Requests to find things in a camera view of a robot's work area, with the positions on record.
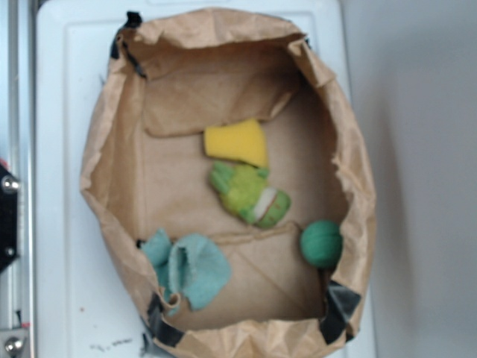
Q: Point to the light blue cloth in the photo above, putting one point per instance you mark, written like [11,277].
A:
[193,267]

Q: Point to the green plush toy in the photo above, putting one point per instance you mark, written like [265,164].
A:
[245,193]

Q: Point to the brown paper bag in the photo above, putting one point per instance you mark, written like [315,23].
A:
[145,169]

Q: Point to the yellow sponge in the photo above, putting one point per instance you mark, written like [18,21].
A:
[244,141]

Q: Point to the green ball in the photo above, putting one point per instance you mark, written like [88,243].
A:
[321,244]

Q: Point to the black tape bottom right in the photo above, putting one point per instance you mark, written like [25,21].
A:
[342,302]

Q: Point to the black tape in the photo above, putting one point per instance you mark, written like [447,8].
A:
[157,329]
[120,47]
[342,302]

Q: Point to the black tape bottom left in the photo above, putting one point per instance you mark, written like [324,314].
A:
[157,329]

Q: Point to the black tape top left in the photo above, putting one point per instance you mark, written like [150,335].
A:
[120,47]

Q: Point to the aluminium frame rail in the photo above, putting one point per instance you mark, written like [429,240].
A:
[18,337]

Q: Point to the black metal bracket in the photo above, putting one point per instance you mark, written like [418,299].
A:
[10,189]

